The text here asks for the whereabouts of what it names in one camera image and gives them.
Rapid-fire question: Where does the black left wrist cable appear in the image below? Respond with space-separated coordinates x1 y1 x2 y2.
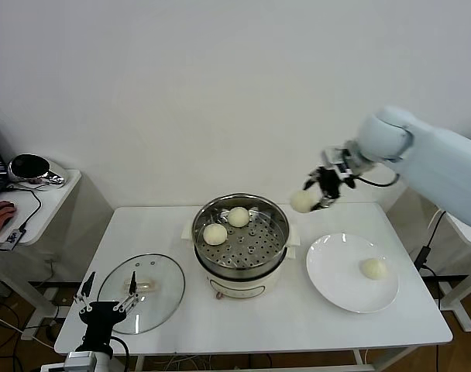
110 335 131 372

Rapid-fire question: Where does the round glass pot lid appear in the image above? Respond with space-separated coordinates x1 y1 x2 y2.
96 253 186 335

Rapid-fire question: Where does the white steamed baozi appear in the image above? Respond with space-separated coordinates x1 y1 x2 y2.
202 223 229 246
290 189 316 213
359 257 388 281
227 206 250 228

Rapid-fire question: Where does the white electric cooker base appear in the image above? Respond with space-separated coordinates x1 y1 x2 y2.
188 239 298 302

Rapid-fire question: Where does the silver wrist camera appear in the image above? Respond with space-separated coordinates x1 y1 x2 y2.
321 146 356 180
63 350 97 372

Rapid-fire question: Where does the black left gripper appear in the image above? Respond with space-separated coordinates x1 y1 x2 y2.
73 270 141 353

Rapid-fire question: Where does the grey usb hub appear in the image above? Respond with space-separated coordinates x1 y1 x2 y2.
0 227 29 251

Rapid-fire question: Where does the black laptop charger cable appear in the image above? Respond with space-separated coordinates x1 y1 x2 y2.
413 208 448 278

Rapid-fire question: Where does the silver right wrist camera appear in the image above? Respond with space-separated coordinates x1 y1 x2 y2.
321 146 356 180

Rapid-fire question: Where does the perforated steel steamer basket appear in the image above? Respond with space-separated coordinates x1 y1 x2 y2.
180 192 301 281

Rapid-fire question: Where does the thin black hub cable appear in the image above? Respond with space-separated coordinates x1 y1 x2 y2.
2 184 43 230

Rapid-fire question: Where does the white side table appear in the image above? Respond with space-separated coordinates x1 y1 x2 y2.
436 208 471 333
0 169 83 342

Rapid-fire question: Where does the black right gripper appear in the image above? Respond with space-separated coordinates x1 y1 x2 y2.
303 167 347 212

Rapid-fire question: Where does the round white plate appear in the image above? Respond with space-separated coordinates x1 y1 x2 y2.
305 232 400 314

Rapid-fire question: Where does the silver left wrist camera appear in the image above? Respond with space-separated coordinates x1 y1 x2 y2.
63 350 97 372

